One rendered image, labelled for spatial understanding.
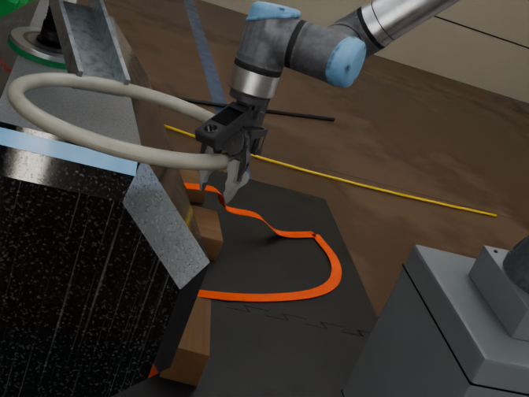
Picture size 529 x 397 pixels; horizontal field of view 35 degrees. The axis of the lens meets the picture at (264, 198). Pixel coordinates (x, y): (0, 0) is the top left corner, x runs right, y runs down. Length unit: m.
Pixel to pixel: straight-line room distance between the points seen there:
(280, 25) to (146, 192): 0.56
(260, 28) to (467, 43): 6.52
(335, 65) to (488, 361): 0.59
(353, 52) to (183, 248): 0.70
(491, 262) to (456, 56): 6.27
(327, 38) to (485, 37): 6.57
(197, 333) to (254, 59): 1.22
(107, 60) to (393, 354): 0.94
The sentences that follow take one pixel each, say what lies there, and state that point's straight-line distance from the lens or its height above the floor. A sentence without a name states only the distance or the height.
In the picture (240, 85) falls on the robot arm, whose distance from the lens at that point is 1.51.
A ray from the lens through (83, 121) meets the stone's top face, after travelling 1.94.
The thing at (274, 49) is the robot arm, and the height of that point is 1.19.
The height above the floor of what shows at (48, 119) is 0.96.
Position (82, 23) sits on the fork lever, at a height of 0.95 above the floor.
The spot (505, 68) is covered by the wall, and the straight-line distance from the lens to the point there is 8.21.
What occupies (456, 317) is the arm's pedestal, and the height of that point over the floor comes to 0.84.
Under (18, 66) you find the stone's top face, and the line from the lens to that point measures 2.15.
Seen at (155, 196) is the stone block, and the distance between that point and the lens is 1.88.
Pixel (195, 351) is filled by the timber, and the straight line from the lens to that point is 2.46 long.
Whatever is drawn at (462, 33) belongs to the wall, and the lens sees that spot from 7.91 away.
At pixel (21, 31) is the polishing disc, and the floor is 0.83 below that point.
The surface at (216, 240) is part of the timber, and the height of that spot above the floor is 0.10.
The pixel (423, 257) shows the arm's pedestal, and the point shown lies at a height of 0.85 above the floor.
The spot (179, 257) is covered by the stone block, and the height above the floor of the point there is 0.60.
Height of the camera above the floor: 1.54
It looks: 23 degrees down
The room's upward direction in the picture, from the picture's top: 22 degrees clockwise
